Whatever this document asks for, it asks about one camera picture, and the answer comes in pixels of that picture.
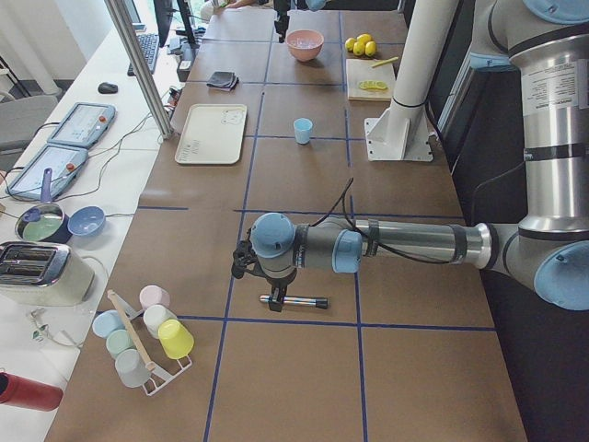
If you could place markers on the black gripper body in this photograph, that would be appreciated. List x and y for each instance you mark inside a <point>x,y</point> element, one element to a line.
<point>279,24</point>
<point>277,284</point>

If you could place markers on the steel muddler black tip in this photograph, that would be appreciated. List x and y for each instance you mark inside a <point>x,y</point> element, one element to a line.
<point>314,302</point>

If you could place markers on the light blue plastic cup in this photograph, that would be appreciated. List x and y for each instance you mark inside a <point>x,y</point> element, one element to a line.
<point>303,128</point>

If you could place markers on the pink bowl of ice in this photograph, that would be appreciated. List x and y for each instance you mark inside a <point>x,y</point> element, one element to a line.
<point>304,44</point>

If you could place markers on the yellow cup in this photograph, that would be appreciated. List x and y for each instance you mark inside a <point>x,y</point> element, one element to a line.
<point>175,338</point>

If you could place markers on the white rack cup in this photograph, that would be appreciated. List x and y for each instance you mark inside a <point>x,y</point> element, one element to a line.
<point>156,315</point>

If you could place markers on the pink cup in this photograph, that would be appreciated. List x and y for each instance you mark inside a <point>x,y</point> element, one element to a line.
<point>153,295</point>

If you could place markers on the grey rack cup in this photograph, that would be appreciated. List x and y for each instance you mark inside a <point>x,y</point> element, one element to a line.
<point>131,369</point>

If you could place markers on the green rack cup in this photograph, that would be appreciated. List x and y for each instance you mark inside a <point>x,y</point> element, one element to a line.
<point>118,341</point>

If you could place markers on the blue rack cup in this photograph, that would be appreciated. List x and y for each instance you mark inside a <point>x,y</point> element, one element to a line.
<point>106,323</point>

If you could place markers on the yellow lemon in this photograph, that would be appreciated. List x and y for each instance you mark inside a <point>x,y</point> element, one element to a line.
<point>349,44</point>
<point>358,49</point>
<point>370,48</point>
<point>364,38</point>

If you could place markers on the folded grey cloth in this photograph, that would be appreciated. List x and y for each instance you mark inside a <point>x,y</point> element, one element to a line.
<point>222,80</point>

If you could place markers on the bamboo cutting board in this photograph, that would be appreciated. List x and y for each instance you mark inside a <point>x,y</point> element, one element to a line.
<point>359,70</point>

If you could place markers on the yellow plastic knife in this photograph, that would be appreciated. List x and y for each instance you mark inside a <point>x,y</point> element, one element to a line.
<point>384,62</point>

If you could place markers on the lemon slices stack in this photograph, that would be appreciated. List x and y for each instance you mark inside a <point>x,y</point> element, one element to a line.
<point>372,85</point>

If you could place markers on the black keyboard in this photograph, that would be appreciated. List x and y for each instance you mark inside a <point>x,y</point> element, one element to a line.
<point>149,44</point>

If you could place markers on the cream bear serving tray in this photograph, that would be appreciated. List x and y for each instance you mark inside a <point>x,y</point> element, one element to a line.
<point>212,135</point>

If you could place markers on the black computer mouse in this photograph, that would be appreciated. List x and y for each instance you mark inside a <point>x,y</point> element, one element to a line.
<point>107,88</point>

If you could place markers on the blue bowl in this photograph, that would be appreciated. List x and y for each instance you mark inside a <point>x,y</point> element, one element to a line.
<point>88,221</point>

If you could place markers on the blue teach pendant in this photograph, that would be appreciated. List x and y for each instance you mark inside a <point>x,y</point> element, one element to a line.
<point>65,162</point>
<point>83,125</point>

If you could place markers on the blue saucepan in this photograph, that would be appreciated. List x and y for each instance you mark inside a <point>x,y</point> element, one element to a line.
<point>45,221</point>

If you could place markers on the white toaster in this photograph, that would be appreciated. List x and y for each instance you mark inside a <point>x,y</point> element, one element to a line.
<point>43,274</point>

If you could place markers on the red water bottle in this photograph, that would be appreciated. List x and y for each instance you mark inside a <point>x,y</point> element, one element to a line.
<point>29,394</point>

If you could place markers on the white wire cup rack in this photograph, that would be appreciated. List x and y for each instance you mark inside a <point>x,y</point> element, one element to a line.
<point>160,376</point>

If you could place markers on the aluminium frame post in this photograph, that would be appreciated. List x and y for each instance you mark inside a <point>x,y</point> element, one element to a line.
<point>122,23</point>

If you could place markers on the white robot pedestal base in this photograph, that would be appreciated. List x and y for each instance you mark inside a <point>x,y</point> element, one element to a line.
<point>401,133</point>

